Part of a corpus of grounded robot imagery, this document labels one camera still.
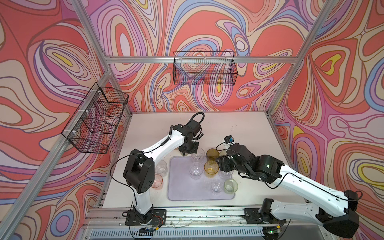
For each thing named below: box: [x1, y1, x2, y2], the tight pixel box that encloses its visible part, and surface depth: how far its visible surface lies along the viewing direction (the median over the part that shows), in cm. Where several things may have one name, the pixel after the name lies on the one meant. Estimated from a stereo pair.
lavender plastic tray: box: [167, 156, 235, 201], surface depth 86 cm
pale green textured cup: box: [224, 178, 239, 194], surface depth 82 cm
